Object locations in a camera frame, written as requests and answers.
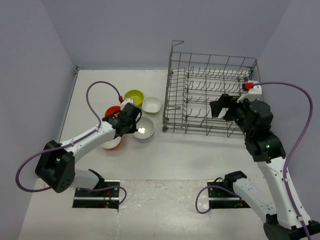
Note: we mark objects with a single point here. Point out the lime green bowl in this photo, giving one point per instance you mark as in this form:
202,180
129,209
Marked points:
136,95

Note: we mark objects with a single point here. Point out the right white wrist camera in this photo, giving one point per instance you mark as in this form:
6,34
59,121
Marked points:
251,92

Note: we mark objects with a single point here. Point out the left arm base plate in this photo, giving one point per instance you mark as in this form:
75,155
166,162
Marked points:
108,199

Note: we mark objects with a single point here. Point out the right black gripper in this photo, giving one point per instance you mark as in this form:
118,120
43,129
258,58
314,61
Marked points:
224,101

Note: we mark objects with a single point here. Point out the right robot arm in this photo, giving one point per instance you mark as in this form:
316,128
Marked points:
283,218

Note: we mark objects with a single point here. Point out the white round bowl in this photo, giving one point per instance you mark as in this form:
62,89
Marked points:
145,130

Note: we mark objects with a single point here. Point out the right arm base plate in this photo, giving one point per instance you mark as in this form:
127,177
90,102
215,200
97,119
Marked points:
220,199

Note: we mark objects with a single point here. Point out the grey wire dish rack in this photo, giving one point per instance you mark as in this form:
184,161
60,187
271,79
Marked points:
196,79

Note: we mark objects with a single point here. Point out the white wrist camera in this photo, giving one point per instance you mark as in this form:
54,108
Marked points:
251,92
126,101

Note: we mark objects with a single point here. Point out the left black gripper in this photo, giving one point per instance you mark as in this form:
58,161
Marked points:
133,128

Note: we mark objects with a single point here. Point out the white bowl orange outside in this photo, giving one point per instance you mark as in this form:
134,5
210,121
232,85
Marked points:
109,145

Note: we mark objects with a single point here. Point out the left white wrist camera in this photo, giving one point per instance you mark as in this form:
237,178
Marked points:
126,101

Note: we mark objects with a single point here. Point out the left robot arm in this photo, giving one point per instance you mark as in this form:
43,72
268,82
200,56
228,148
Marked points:
56,166

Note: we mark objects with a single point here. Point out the white square bowl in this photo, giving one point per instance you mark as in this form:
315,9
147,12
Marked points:
151,105

